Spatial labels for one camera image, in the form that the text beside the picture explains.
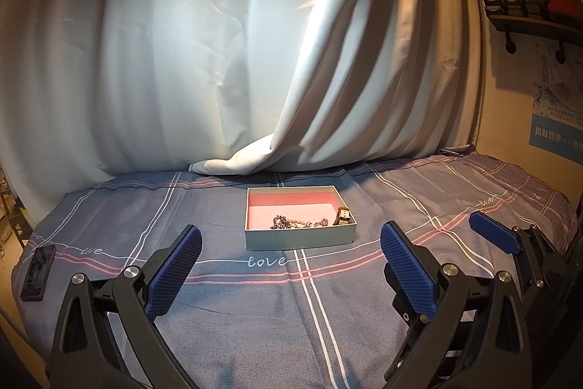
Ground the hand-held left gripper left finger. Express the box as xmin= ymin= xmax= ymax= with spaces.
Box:
xmin=49 ymin=225 xmax=202 ymax=389

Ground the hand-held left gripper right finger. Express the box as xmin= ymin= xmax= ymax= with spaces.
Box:
xmin=380 ymin=221 xmax=533 ymax=389

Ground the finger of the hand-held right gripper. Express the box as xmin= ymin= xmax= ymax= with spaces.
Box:
xmin=385 ymin=264 xmax=456 ymax=378
xmin=469 ymin=211 xmax=572 ymax=314

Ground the pale green box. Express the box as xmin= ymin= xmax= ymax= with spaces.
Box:
xmin=244 ymin=185 xmax=357 ymax=252

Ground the silver chain bracelet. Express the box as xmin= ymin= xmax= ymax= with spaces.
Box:
xmin=271 ymin=214 xmax=329 ymax=231

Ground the grey striped bed sheet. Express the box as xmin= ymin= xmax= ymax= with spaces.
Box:
xmin=9 ymin=145 xmax=579 ymax=389

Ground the black phone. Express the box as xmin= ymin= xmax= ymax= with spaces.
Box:
xmin=20 ymin=245 xmax=56 ymax=302

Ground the white curtain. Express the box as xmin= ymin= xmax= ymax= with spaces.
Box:
xmin=0 ymin=0 xmax=484 ymax=178

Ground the red box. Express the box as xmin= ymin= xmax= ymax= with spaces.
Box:
xmin=547 ymin=0 xmax=583 ymax=19

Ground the blue wall poster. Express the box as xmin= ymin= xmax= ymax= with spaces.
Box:
xmin=528 ymin=43 xmax=583 ymax=166

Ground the wooden wall shelf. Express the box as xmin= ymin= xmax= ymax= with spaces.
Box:
xmin=488 ymin=13 xmax=583 ymax=64

